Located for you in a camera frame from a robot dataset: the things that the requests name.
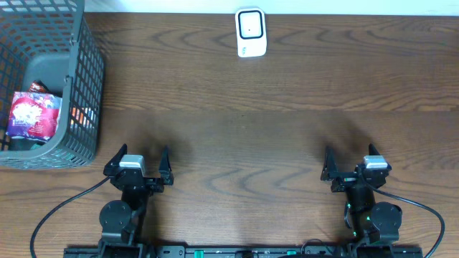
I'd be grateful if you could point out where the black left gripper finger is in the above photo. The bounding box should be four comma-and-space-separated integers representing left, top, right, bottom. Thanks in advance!
103, 144, 128, 176
158, 146, 174, 186

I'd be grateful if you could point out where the orange white snack packet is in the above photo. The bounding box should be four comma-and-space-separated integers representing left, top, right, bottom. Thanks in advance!
70, 107, 95, 129

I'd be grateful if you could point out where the purple red snack bag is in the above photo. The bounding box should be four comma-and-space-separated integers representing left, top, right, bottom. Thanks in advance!
6, 92, 62, 142

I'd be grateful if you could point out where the red Top chocolate bar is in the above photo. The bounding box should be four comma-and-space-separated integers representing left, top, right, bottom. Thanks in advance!
28, 81, 50, 93

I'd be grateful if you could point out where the teal snack packet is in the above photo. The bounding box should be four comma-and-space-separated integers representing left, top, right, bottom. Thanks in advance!
30, 142, 44, 150

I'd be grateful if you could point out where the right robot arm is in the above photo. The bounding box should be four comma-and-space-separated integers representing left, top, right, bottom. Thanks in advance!
321, 144, 402, 257

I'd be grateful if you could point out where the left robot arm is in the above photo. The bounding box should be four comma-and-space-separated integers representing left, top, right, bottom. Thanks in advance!
96, 144, 174, 258

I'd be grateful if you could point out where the white barcode scanner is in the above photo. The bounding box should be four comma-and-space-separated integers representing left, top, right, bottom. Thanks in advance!
235, 8, 268, 58

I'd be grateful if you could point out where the grey plastic mesh basket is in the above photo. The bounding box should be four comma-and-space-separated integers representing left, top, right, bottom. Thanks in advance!
1, 0, 105, 169

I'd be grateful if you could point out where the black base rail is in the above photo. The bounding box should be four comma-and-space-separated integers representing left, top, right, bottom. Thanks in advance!
63, 245, 422, 258

